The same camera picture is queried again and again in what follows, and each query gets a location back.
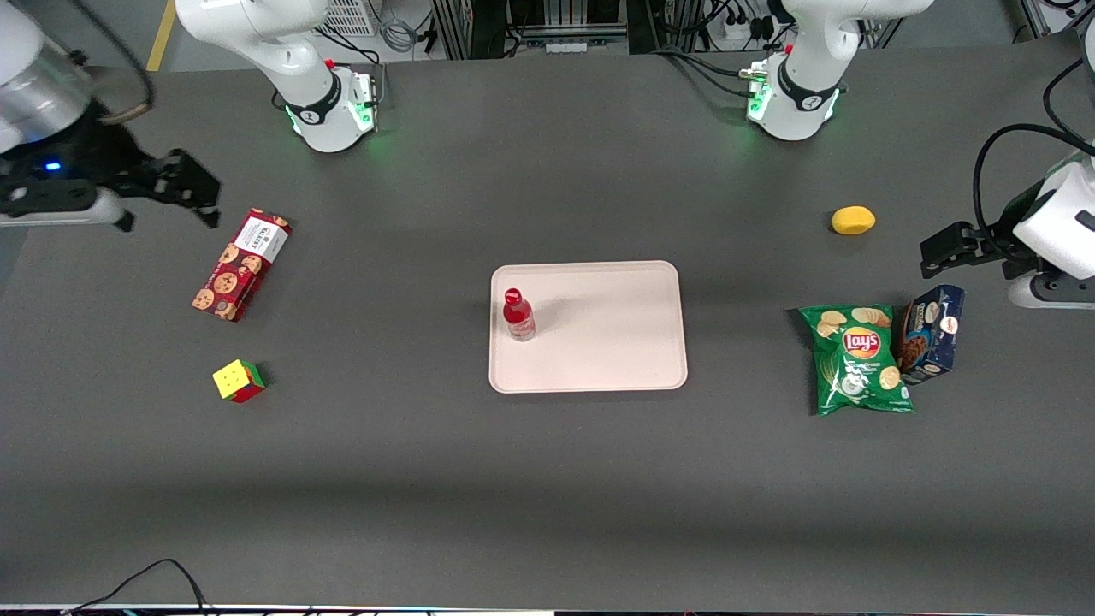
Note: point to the green Lay's chips bag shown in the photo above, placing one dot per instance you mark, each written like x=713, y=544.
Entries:
x=860, y=364

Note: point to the red coke bottle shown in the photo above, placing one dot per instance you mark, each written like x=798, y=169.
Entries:
x=519, y=321

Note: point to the colourful puzzle cube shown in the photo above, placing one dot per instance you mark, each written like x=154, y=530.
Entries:
x=237, y=380

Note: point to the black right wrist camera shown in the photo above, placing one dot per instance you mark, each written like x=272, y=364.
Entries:
x=51, y=167

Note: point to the yellow lemon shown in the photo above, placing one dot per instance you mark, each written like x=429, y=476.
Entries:
x=853, y=220

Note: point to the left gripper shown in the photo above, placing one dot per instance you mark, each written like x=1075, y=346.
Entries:
x=1015, y=210

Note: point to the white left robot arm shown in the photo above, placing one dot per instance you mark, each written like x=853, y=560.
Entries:
x=804, y=85

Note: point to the blue cookie box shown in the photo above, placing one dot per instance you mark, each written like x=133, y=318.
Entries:
x=931, y=335

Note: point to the red cookie box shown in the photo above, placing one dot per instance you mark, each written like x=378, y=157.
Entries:
x=239, y=265

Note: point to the yellow floor tape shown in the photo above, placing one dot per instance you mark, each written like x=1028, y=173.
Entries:
x=161, y=38

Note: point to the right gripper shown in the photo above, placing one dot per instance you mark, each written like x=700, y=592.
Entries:
x=96, y=154

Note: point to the aluminium equipment rack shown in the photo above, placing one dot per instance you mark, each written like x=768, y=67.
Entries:
x=565, y=26

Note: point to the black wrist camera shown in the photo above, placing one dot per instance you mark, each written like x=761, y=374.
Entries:
x=1022, y=210
x=51, y=167

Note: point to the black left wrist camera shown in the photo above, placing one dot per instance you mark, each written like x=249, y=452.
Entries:
x=1022, y=210

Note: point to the beige plastic tray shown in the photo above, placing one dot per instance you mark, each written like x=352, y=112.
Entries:
x=607, y=334

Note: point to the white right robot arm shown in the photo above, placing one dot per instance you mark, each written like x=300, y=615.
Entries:
x=316, y=94

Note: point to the white power strip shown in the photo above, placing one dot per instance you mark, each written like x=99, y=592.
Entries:
x=744, y=30

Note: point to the white perforated box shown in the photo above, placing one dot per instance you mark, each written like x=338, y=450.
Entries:
x=351, y=15

